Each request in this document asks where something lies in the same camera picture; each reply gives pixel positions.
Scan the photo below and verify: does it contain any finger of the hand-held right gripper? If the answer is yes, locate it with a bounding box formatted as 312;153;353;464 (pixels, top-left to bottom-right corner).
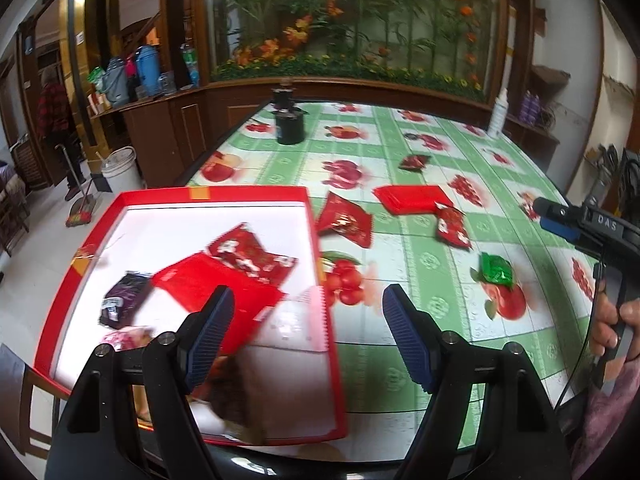
539;216;583;242
531;197;581;221

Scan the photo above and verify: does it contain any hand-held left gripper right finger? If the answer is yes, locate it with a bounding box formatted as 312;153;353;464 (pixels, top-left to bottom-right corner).
381;283;573;480

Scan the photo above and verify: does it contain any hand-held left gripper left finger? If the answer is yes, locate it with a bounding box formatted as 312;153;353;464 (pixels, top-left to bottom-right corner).
45;284;236;480

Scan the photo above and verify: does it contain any plain red snack packet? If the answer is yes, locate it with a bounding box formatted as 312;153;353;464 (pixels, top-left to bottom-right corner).
150;252;286;356
372;185;455;216

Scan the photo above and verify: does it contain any dark red patterned snack packet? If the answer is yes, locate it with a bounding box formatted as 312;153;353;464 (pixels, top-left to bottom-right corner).
192;285;333;443

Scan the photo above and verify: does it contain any pink and white snack packet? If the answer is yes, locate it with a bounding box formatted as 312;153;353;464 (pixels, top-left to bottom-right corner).
102;325;156;353

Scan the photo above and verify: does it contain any red white-flower snack packet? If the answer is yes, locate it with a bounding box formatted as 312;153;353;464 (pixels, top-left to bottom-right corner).
206;223;298;286

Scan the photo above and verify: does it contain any dark purple snack packet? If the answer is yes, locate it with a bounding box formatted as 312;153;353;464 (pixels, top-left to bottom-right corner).
97;271;153;331

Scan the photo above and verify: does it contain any red tray with white inside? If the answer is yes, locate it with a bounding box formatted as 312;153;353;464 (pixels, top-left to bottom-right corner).
32;186;349;447

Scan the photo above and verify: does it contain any person's right forearm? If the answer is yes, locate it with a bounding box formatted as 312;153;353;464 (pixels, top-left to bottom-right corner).
570;355;640;480

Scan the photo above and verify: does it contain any person's right hand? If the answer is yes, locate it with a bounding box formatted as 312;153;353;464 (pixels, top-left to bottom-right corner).
589;277;640;361

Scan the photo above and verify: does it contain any green snack packet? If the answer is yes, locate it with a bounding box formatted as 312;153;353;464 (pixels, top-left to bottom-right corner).
470;252;516;291

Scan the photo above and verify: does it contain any green fruit print tablecloth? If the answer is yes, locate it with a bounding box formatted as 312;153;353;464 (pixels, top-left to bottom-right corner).
187;100;608;453

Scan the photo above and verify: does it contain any red flower print snack packet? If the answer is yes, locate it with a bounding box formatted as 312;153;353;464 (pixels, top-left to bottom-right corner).
434;202;473;251

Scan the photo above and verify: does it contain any white spray bottle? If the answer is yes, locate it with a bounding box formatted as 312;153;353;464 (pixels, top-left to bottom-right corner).
487;87;511;140

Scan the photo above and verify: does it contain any red gold print snack packet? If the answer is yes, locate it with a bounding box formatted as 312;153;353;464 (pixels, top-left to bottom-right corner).
316;190;375;250

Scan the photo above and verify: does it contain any small dark red snack packet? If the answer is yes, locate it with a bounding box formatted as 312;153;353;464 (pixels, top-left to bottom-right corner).
398;154;432;173

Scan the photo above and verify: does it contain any red bristle broom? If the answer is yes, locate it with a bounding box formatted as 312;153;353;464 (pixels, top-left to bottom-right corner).
65;180;98;228

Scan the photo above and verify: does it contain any white plastic bucket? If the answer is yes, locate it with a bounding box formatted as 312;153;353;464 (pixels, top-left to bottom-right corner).
101;146;143;192

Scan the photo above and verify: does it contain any wooden chair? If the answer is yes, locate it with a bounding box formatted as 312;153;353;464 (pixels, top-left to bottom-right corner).
0;345;71;461

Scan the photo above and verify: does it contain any wooden sideboard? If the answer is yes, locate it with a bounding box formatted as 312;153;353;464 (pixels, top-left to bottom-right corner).
90;85;271;188

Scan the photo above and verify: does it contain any black canister with stand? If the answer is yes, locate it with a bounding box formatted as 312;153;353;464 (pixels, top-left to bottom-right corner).
271;80;311;146

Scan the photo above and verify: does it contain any wicker chair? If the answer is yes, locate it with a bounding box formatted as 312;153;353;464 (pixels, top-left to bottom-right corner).
10;132;51;191

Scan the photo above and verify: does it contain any artificial flower glass display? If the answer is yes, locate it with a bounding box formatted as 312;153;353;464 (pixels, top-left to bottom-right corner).
207;0;506;103

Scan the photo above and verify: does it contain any grey thermos jug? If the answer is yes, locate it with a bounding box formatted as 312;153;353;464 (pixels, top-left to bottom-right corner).
102;57;130;107

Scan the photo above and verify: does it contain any green plastic bottle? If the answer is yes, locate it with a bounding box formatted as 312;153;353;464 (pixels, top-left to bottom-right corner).
181;42;200;87

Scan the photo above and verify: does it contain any blue thermos jug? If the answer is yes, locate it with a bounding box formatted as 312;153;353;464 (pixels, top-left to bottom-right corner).
134;45;162;95

